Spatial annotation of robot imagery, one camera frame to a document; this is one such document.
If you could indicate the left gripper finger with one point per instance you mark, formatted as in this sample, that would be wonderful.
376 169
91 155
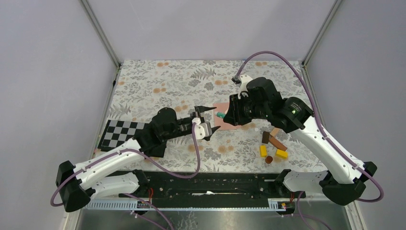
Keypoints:
202 109
210 132

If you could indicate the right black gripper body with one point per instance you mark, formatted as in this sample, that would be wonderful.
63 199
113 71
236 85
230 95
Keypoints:
252 110

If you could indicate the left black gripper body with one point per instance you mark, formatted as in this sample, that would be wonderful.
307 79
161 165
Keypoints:
186 124

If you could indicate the green white glue stick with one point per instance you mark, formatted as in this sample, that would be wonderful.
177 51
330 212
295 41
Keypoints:
220 115

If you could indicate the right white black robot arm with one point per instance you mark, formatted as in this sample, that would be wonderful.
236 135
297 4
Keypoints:
344 180

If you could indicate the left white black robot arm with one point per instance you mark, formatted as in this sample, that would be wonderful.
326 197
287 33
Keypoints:
77 184

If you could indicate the light wooden block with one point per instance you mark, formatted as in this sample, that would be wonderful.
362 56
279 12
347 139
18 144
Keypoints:
274 132

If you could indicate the dark brown wooden block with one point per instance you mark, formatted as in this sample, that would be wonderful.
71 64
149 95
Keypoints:
265 137

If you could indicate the reddish brown wooden block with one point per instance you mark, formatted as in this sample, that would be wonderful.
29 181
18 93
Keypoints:
277 144

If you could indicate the yellow block near front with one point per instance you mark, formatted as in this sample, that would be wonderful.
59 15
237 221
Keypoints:
263 151

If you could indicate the yellow block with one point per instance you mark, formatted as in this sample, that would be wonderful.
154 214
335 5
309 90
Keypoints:
263 151
281 154

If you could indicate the small brown wooden cylinder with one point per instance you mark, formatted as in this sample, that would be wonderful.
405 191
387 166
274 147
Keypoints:
269 159

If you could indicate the floral patterned table mat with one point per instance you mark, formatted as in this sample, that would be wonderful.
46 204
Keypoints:
144 87

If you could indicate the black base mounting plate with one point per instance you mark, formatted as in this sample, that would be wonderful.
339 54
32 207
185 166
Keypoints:
213 190

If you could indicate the yellow block right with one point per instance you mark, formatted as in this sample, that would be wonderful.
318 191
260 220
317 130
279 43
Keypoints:
281 154

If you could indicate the black grey checkerboard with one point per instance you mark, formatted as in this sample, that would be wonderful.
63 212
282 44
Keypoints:
117 132

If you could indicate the white slotted cable duct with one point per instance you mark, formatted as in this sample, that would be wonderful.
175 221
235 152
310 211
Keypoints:
135 205

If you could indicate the right aluminium frame post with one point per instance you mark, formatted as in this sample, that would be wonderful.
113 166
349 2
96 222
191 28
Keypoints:
320 34

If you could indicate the aluminium frame post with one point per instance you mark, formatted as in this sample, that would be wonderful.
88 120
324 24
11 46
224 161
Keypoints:
320 34
100 32

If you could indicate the left aluminium frame post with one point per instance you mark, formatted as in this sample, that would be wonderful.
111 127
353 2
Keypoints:
100 32

